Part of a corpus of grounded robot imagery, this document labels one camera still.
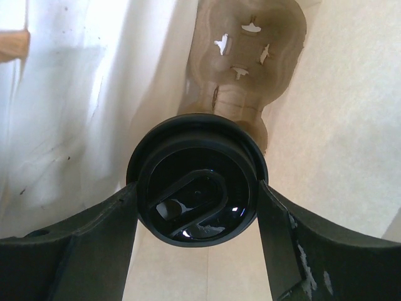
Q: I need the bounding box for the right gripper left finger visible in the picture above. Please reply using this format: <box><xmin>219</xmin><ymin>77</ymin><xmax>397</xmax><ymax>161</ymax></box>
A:
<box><xmin>1</xmin><ymin>183</ymin><xmax>138</xmax><ymax>300</ymax></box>

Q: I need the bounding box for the black plastic cup lid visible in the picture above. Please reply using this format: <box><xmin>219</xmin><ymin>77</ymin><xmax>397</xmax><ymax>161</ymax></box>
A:
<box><xmin>126</xmin><ymin>114</ymin><xmax>268</xmax><ymax>248</ymax></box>

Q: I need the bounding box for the brown cardboard cup carrier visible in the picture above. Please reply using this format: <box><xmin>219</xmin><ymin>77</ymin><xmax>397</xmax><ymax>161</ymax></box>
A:
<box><xmin>179</xmin><ymin>1</ymin><xmax>307</xmax><ymax>151</ymax></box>

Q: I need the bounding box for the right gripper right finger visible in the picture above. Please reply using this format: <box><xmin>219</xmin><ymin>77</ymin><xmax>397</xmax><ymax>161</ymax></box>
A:
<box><xmin>257</xmin><ymin>181</ymin><xmax>400</xmax><ymax>300</ymax></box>

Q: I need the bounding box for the brown paper bag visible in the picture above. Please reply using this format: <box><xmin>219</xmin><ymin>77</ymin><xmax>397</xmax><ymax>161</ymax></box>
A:
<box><xmin>1</xmin><ymin>1</ymin><xmax>400</xmax><ymax>300</ymax></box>

